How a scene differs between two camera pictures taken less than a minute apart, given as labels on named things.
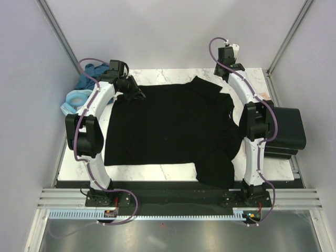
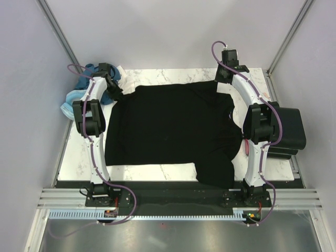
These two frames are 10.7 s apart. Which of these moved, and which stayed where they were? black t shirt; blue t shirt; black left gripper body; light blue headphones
Moved: black left gripper body
Stayed: black t shirt; light blue headphones; blue t shirt
